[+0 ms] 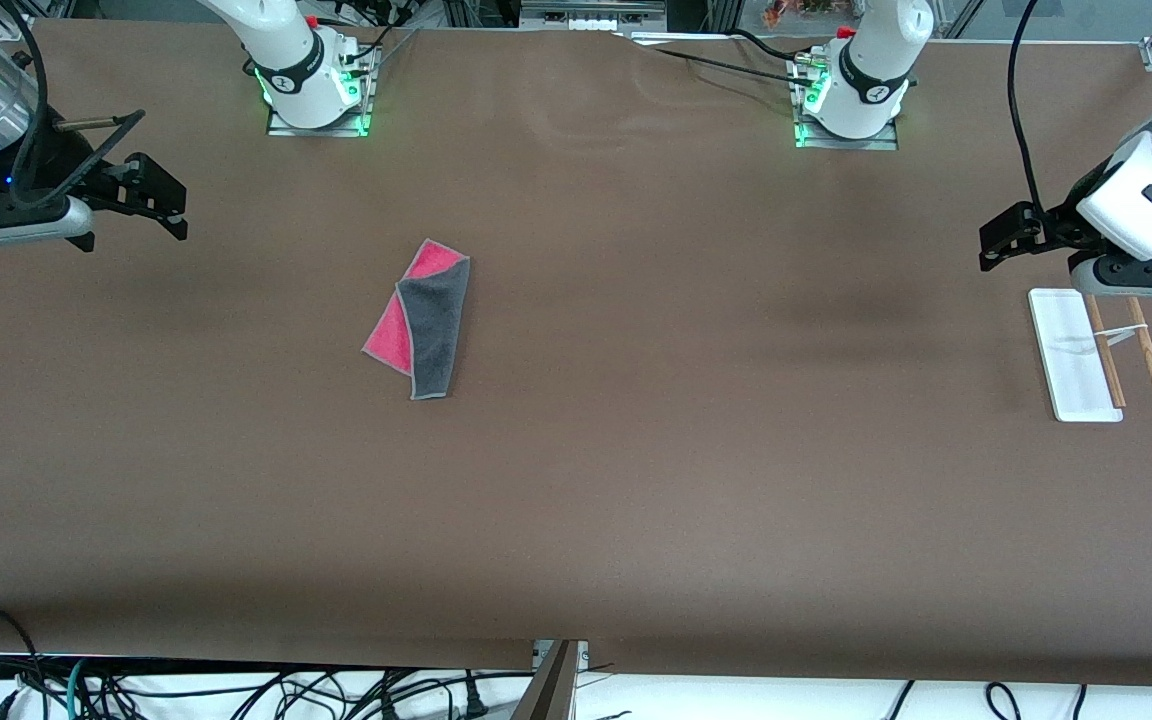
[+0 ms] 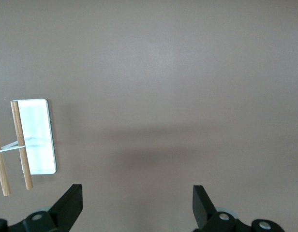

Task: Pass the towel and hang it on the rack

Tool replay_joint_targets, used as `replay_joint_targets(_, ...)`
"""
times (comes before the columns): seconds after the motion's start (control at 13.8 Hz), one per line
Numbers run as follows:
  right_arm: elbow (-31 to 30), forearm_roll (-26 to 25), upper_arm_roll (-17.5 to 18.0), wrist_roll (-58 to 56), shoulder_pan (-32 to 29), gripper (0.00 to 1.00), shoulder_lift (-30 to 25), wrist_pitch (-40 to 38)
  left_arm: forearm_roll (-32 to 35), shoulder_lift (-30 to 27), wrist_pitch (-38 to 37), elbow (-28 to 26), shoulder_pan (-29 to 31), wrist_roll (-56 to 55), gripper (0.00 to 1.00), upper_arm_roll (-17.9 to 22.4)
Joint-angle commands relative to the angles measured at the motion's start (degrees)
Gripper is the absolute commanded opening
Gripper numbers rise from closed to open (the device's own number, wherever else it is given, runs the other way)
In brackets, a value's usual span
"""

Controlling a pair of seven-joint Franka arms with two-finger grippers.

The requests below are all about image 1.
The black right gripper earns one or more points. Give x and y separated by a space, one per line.
64 165

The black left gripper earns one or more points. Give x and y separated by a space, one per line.
1058 226

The pink and grey towel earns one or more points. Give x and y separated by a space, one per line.
431 325

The orange red object behind table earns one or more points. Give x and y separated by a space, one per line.
806 10

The brown table cover sheet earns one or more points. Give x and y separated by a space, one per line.
636 500

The white device behind table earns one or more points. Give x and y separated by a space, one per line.
591 14

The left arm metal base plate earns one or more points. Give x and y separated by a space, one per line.
886 143

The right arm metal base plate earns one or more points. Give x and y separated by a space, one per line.
361 115

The brown table post with bracket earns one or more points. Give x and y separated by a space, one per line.
548 685

